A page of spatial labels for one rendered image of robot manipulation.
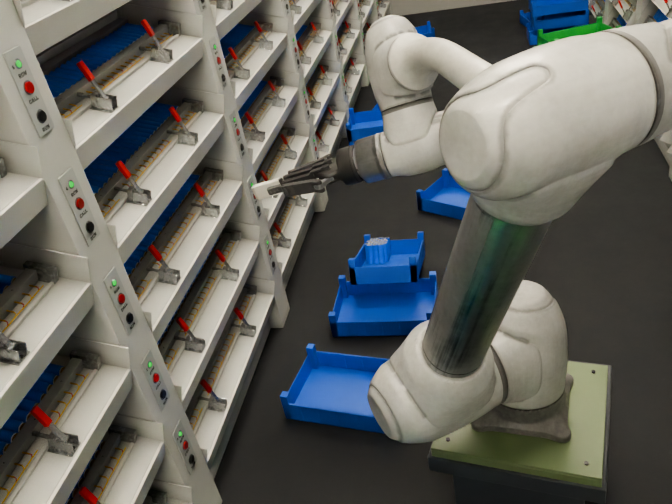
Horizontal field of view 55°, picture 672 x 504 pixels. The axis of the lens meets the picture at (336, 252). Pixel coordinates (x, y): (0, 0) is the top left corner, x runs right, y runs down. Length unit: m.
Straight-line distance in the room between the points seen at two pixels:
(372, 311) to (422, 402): 0.92
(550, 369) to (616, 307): 0.76
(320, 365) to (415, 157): 0.80
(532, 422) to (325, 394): 0.63
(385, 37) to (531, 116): 0.64
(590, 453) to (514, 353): 0.25
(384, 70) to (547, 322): 0.53
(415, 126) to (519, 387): 0.50
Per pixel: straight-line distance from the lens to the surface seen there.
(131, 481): 1.29
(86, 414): 1.16
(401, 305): 1.98
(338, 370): 1.81
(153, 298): 1.35
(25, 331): 1.05
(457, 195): 2.52
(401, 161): 1.23
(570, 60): 0.68
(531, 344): 1.19
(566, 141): 0.65
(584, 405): 1.39
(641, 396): 1.73
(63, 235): 1.08
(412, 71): 1.19
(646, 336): 1.89
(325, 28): 3.01
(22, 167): 1.04
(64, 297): 1.09
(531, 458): 1.29
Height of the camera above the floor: 1.22
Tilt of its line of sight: 32 degrees down
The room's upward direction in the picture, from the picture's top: 11 degrees counter-clockwise
